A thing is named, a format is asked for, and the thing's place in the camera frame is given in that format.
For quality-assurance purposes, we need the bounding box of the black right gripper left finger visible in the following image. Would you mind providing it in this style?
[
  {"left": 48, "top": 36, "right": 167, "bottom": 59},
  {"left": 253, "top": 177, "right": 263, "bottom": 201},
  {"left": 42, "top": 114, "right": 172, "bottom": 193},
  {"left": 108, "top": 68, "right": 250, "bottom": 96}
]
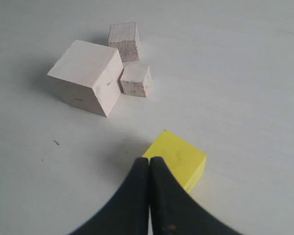
[{"left": 72, "top": 157, "right": 149, "bottom": 235}]

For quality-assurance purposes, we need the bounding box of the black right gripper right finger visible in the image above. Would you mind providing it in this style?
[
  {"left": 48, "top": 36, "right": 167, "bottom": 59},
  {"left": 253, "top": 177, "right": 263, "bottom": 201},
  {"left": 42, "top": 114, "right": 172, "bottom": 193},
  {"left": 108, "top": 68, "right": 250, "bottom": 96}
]
[{"left": 149, "top": 157, "right": 239, "bottom": 235}]

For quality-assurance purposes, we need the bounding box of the yellow block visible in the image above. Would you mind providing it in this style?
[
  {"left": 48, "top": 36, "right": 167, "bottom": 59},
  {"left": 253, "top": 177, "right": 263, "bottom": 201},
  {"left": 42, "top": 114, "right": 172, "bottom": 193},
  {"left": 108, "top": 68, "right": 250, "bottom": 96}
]
[{"left": 143, "top": 130, "right": 207, "bottom": 193}]

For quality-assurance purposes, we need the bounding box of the large wooden cube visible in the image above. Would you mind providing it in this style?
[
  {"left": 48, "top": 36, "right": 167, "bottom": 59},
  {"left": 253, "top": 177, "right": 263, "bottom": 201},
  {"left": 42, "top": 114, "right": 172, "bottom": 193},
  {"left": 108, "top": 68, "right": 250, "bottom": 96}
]
[{"left": 48, "top": 40, "right": 123, "bottom": 117}]

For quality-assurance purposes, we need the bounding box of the small wooden cube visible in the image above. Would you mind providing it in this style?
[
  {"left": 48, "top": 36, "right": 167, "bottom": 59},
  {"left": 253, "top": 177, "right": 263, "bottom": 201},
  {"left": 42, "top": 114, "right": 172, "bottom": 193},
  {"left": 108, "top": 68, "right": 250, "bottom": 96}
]
[{"left": 120, "top": 61, "right": 152, "bottom": 97}]

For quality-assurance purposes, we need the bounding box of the medium wooden cube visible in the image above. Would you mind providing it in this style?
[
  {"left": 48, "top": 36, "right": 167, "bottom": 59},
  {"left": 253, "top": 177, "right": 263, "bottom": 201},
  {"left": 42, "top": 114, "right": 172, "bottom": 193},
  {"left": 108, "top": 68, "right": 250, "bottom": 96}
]
[{"left": 108, "top": 22, "right": 140, "bottom": 62}]

